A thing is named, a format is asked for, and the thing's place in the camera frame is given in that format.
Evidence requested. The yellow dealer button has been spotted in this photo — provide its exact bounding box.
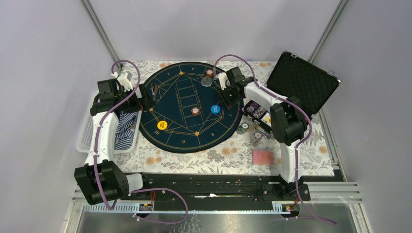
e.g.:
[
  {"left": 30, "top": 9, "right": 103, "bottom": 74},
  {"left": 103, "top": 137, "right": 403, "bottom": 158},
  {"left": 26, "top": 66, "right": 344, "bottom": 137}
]
[{"left": 157, "top": 120, "right": 168, "bottom": 131}]

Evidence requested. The striped blue white cloth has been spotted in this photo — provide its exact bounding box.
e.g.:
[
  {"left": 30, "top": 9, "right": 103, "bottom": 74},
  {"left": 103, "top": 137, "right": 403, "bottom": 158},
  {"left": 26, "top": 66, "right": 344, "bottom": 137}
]
[{"left": 114, "top": 112, "right": 138, "bottom": 150}]

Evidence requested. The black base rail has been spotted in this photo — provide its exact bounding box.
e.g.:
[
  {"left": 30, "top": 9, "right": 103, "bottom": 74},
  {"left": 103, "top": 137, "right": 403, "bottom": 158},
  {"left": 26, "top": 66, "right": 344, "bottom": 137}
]
[{"left": 125, "top": 173, "right": 311, "bottom": 211}]

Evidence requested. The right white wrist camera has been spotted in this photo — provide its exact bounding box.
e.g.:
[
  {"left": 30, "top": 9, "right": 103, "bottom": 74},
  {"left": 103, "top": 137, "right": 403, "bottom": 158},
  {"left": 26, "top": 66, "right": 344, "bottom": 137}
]
[{"left": 216, "top": 72, "right": 229, "bottom": 90}]

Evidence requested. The purple chip row in case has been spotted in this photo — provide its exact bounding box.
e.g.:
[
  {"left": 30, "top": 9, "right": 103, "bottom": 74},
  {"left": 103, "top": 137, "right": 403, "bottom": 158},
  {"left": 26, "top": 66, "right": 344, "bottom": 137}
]
[{"left": 243, "top": 100, "right": 267, "bottom": 119}]

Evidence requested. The round dark blue poker mat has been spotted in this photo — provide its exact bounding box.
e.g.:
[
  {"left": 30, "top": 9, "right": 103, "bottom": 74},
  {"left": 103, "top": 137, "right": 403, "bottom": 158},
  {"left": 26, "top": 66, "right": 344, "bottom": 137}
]
[{"left": 139, "top": 62, "right": 244, "bottom": 153}]

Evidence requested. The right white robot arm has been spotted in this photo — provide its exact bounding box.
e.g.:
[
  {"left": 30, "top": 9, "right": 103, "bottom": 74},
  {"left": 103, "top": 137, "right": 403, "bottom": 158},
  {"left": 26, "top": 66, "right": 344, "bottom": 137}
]
[{"left": 213, "top": 67, "right": 308, "bottom": 200}]

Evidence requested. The blue dealer button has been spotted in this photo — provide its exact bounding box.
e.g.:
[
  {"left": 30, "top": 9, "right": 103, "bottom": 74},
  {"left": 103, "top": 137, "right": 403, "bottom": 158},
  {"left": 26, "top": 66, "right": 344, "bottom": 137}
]
[{"left": 210, "top": 104, "right": 221, "bottom": 114}]

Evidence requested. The clear plastic disc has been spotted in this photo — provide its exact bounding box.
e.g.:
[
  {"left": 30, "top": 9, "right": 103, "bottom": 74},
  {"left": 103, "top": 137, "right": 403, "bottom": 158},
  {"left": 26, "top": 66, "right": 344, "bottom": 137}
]
[{"left": 201, "top": 77, "right": 213, "bottom": 87}]

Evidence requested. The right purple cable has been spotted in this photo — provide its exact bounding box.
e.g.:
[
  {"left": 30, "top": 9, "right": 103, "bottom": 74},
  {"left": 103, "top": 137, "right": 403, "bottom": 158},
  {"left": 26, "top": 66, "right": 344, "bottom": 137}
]
[{"left": 213, "top": 54, "right": 339, "bottom": 226}]

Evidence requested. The white plastic basket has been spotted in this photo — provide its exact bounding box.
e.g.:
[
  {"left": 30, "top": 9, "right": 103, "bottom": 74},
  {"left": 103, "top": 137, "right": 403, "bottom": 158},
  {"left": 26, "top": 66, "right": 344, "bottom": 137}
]
[{"left": 76, "top": 104, "right": 142, "bottom": 154}]

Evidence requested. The red five chip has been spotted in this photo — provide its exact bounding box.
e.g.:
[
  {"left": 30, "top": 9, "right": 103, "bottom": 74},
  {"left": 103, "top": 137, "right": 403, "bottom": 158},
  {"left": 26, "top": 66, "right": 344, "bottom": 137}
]
[
  {"left": 191, "top": 107, "right": 200, "bottom": 116},
  {"left": 206, "top": 69, "right": 214, "bottom": 77}
]

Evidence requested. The red card deck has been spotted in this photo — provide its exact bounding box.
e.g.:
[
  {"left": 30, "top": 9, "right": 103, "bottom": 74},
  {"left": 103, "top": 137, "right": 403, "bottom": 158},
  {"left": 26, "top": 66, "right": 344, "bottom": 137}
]
[{"left": 252, "top": 150, "right": 275, "bottom": 166}]

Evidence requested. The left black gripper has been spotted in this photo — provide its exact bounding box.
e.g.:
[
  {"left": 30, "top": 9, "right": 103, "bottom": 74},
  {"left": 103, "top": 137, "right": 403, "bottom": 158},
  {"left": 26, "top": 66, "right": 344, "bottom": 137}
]
[{"left": 115, "top": 83, "right": 155, "bottom": 113}]

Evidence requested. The black chip carrying case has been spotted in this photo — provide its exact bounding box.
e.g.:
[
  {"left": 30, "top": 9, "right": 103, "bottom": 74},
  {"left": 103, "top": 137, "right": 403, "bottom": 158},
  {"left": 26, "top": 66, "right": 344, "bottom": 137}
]
[{"left": 242, "top": 51, "right": 342, "bottom": 139}]

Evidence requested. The blue ten chip stack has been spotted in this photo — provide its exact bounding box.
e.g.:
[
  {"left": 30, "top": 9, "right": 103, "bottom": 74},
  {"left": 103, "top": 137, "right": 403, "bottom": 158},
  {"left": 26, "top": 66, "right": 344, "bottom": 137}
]
[{"left": 250, "top": 131, "right": 262, "bottom": 146}]

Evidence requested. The floral tablecloth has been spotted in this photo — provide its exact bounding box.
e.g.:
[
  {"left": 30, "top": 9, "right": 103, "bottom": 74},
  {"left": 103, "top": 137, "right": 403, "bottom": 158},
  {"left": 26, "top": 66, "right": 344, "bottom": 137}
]
[{"left": 112, "top": 61, "right": 335, "bottom": 177}]

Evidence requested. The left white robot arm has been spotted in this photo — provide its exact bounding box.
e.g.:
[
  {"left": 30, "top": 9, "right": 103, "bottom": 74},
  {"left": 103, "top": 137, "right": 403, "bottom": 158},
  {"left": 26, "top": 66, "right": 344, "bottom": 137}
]
[{"left": 74, "top": 79, "right": 155, "bottom": 210}]

